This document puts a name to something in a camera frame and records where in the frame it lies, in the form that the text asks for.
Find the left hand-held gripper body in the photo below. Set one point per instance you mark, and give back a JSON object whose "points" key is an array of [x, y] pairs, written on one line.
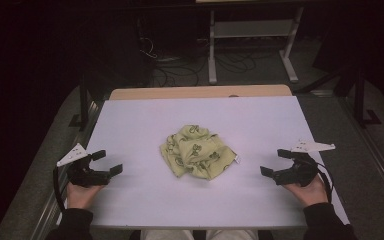
{"points": [[83, 175]]}

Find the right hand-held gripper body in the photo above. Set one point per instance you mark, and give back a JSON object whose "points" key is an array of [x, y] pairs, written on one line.
{"points": [[296, 171]]}

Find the yellow-green printed baby romper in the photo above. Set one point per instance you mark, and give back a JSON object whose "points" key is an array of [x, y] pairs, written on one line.
{"points": [[196, 151]]}

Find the person's left hand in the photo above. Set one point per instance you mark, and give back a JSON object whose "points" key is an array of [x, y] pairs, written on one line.
{"points": [[81, 195]]}

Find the person's right hand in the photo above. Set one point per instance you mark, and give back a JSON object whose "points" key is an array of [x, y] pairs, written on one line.
{"points": [[308, 193]]}

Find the black metal stand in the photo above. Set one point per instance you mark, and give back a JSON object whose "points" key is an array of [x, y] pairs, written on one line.
{"points": [[83, 100], [360, 100]]}

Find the person's right leg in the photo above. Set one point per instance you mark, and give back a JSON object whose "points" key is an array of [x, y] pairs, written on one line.
{"points": [[233, 235]]}

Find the person's leg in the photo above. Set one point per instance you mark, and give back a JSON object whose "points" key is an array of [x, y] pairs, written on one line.
{"points": [[166, 235], [233, 235]]}

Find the person's left leg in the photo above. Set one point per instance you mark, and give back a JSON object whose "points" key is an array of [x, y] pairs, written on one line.
{"points": [[166, 235]]}

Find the aluminium rail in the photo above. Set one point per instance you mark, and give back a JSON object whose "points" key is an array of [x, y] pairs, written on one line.
{"points": [[373, 146], [63, 173]]}

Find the white metal desk frame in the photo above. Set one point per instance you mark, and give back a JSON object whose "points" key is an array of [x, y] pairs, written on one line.
{"points": [[253, 28]]}

